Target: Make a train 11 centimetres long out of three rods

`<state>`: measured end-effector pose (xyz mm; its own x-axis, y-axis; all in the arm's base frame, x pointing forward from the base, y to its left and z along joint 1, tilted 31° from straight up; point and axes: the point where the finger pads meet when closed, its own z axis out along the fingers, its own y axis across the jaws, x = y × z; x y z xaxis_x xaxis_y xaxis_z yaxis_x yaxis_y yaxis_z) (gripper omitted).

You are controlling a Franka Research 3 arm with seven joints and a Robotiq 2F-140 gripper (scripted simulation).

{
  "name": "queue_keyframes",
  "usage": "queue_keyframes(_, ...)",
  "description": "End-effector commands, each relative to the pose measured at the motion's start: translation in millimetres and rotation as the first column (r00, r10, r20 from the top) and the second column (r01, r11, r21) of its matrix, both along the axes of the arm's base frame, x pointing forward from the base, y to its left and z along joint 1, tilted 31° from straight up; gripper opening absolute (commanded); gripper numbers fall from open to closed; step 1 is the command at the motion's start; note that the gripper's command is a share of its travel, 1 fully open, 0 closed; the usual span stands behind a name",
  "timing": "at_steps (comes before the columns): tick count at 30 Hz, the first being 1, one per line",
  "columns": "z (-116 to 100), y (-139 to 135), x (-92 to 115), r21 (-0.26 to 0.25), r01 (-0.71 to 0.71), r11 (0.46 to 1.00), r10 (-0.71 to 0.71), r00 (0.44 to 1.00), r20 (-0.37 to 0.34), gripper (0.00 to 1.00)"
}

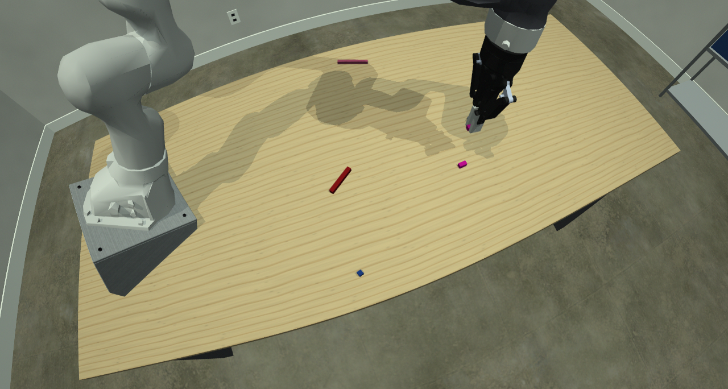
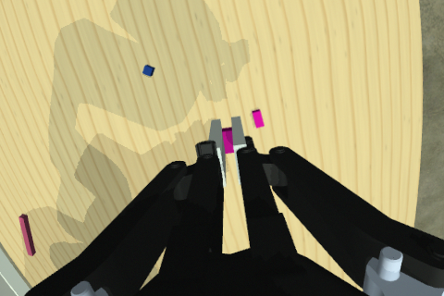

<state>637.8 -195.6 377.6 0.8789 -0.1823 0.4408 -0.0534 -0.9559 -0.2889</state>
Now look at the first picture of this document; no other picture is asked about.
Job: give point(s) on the dark red rod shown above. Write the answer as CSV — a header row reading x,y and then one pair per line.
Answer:
x,y
340,180

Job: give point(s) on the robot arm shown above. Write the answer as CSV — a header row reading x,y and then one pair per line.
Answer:
x,y
108,78

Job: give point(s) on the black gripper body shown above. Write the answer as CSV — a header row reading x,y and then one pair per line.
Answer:
x,y
501,63

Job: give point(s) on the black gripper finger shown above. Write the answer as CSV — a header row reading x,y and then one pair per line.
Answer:
x,y
490,106
477,83

